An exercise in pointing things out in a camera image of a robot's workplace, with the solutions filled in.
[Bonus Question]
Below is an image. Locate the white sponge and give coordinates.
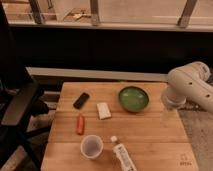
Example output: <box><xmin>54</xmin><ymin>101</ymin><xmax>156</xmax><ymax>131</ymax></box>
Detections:
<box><xmin>97</xmin><ymin>102</ymin><xmax>111</xmax><ymax>120</ymax></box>

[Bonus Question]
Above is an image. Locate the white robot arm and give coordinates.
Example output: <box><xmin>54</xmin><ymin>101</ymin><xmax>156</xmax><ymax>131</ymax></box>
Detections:
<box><xmin>161</xmin><ymin>61</ymin><xmax>213</xmax><ymax>114</ymax></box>

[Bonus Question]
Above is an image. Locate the green ceramic bowl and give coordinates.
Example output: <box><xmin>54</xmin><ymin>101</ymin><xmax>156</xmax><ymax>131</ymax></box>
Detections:
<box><xmin>118</xmin><ymin>86</ymin><xmax>149</xmax><ymax>113</ymax></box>

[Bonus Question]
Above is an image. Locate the black rectangular phone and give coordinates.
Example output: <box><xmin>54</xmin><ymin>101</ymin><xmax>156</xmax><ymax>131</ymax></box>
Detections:
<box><xmin>73</xmin><ymin>93</ymin><xmax>90</xmax><ymax>109</ymax></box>

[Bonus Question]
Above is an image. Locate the orange marker pen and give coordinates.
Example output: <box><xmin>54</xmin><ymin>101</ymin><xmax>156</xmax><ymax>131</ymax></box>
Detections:
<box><xmin>76</xmin><ymin>114</ymin><xmax>84</xmax><ymax>135</ymax></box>

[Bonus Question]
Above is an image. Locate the white tube with cap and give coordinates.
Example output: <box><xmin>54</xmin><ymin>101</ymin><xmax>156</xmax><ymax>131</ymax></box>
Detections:
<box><xmin>111</xmin><ymin>136</ymin><xmax>137</xmax><ymax>171</ymax></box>

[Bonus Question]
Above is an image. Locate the black office chair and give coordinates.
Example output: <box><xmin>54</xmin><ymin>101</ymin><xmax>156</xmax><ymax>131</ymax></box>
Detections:
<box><xmin>0</xmin><ymin>1</ymin><xmax>50</xmax><ymax>170</ymax></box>

